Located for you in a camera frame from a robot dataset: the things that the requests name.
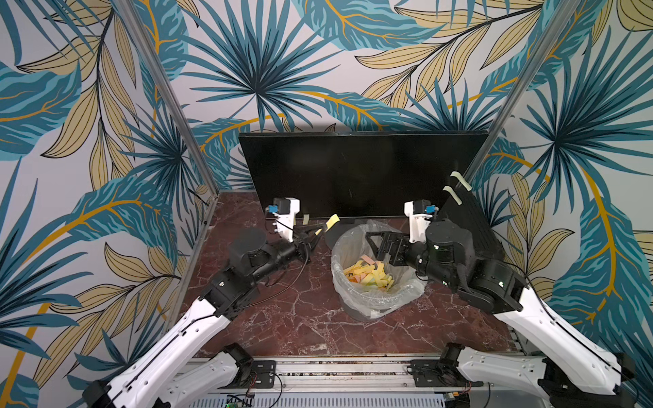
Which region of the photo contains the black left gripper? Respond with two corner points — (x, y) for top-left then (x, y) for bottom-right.
(252, 222), (329, 284)

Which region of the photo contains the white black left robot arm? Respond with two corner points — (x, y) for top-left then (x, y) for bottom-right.
(83, 224), (328, 407)

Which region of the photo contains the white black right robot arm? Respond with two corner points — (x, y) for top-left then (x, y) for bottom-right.
(366, 220), (637, 407)

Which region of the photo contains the discarded sticky notes pile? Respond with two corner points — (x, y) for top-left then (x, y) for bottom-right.
(344, 255), (395, 292)

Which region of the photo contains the black flat computer monitor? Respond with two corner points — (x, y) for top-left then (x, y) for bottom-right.
(240, 131), (488, 219)

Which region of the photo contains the clear plastic bin liner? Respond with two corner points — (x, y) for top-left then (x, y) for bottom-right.
(331, 221), (426, 305)

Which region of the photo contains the black case with orange latches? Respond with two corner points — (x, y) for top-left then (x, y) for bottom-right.
(436, 187), (505, 260)

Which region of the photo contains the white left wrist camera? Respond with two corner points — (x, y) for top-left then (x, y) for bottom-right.
(266, 197), (300, 242)

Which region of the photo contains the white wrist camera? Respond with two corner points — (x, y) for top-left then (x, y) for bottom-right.
(404, 200), (439, 243)
(266, 197), (300, 242)

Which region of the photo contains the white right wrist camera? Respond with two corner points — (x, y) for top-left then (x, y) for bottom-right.
(404, 200), (439, 243)

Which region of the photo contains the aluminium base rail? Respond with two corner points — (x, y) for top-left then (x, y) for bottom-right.
(167, 354), (562, 408)

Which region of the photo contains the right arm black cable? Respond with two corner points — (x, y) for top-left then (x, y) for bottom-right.
(509, 274), (634, 378)

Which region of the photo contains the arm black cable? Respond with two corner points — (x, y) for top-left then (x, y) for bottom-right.
(121, 218), (312, 389)
(509, 274), (634, 378)

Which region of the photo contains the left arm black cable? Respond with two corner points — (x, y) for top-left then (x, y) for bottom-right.
(121, 218), (312, 389)

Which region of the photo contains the right aluminium frame post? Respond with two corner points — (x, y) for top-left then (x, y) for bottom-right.
(464, 1), (581, 180)

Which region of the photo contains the aluminium frame post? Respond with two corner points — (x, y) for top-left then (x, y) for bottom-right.
(464, 1), (581, 180)
(114, 0), (219, 198)

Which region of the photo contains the left aluminium frame post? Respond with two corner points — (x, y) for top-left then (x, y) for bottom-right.
(114, 0), (219, 198)

